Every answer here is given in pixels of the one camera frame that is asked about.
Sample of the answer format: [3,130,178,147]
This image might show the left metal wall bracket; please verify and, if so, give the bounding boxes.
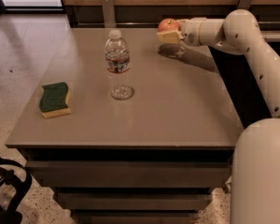
[101,0,116,28]

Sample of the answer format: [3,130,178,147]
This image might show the black chair base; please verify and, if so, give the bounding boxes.
[0,157,32,224]

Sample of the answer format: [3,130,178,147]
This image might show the metal wall bracket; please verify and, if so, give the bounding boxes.
[101,0,116,28]
[237,0,253,9]

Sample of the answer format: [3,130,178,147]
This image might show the right metal wall bracket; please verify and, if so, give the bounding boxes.
[237,0,253,9]

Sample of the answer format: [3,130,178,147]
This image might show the white power strip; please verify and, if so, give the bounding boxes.
[222,180,231,193]

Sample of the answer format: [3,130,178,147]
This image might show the red apple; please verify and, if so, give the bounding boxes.
[158,19,180,32]

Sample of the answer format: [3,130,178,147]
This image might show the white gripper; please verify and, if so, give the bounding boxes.
[157,18,205,47]

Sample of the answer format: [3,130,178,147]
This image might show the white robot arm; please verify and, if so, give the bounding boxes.
[157,9,280,224]

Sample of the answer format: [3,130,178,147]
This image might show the metal rail under counter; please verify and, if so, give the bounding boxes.
[76,21,280,31]

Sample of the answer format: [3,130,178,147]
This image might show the grey drawer cabinet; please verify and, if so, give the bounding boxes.
[7,29,242,224]

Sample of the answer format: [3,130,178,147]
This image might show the green and yellow sponge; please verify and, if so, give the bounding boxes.
[39,82,71,119]

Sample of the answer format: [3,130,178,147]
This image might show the clear plastic water bottle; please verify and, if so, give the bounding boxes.
[105,29,134,100]

